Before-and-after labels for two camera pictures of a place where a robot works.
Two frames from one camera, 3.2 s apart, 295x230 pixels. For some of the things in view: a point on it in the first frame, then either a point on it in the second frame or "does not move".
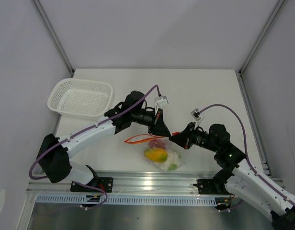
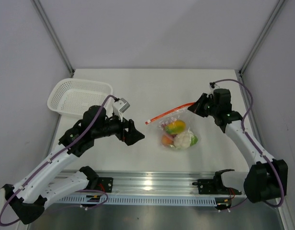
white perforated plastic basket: x=79 y=98 does not move
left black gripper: x=159 y=128 to x=132 y=135
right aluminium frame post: x=277 y=9 does not move
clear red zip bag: x=162 y=153 to x=178 y=129
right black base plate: x=211 y=187 does not move
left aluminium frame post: x=44 y=16 does not move
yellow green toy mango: x=157 y=155 to x=175 y=127
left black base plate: x=105 y=184 does not move
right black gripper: x=184 y=139 to x=197 y=108
